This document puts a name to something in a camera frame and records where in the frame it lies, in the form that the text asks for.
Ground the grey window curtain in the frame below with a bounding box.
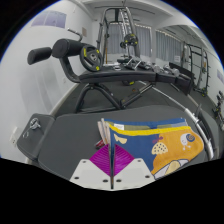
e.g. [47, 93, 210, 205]
[106, 23, 153, 61]
[154, 29, 184, 63]

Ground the dumbbell rack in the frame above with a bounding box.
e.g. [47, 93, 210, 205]
[211, 89, 224, 131]

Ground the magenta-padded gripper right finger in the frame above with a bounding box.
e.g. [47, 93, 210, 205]
[112, 143, 157, 191]

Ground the silver barbell collar clip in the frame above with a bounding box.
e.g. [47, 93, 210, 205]
[22, 117, 43, 138]

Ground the large purple wall poster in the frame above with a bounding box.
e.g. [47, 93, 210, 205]
[30, 9, 67, 29]

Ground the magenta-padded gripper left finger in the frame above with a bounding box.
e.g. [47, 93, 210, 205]
[69, 143, 112, 191]

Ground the black padded workout bench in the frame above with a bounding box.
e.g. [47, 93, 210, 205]
[16, 105, 214, 183]

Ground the black box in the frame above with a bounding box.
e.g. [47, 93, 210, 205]
[168, 61, 195, 96]

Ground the white wall outlet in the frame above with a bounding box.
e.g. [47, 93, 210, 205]
[9, 126, 19, 148]

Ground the blue orange printed towel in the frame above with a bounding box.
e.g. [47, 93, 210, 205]
[96, 117, 205, 190]

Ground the grey power rack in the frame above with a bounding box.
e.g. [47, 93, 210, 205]
[96, 6, 143, 63]

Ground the small purple wall poster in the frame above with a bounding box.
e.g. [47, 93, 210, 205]
[216, 68, 224, 84]

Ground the group of dumbbells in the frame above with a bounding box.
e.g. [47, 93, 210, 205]
[139, 59, 181, 76]

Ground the black roller pad bench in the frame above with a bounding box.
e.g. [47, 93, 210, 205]
[27, 38, 194, 114]

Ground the black yellow weight plate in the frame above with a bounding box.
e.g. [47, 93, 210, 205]
[79, 44, 104, 72]
[120, 33, 138, 49]

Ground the silver barbell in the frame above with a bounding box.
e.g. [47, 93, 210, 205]
[156, 86, 215, 161]

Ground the small red object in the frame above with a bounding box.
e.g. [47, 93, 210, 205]
[94, 139, 108, 150]

